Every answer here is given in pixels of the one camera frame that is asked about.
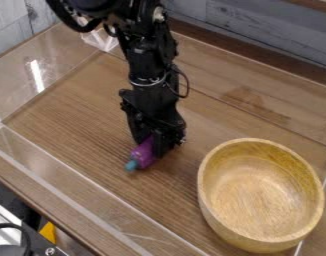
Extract black cable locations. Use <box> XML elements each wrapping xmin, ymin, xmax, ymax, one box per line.
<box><xmin>0</xmin><ymin>221</ymin><xmax>36</xmax><ymax>256</ymax></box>

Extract purple toy eggplant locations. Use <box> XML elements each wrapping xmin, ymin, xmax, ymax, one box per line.
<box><xmin>125</xmin><ymin>137</ymin><xmax>155</xmax><ymax>172</ymax></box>

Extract brown wooden bowl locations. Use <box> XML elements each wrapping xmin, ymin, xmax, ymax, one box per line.
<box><xmin>196</xmin><ymin>138</ymin><xmax>324</xmax><ymax>253</ymax></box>

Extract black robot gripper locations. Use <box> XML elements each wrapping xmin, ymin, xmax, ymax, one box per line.
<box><xmin>119</xmin><ymin>75</ymin><xmax>187</xmax><ymax>158</ymax></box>

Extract black device with yellow label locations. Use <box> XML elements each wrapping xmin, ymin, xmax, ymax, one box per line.
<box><xmin>0</xmin><ymin>223</ymin><xmax>69</xmax><ymax>256</ymax></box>

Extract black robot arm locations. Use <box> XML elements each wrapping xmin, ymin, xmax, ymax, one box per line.
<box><xmin>45</xmin><ymin>0</ymin><xmax>189</xmax><ymax>158</ymax></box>

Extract clear acrylic corner bracket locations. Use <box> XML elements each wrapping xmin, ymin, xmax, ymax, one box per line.
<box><xmin>80</xmin><ymin>28</ymin><xmax>119</xmax><ymax>52</ymax></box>

